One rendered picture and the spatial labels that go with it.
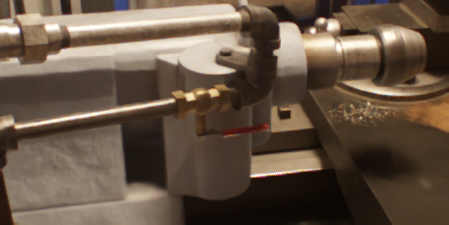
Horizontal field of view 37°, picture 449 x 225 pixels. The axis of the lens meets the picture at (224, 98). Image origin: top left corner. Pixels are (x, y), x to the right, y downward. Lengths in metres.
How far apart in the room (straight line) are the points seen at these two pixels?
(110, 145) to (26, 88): 0.12
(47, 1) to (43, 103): 1.20
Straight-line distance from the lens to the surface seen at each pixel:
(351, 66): 0.92
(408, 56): 0.94
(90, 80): 0.81
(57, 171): 0.84
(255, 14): 0.71
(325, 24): 1.18
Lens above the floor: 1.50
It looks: 29 degrees down
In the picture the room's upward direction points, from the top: straight up
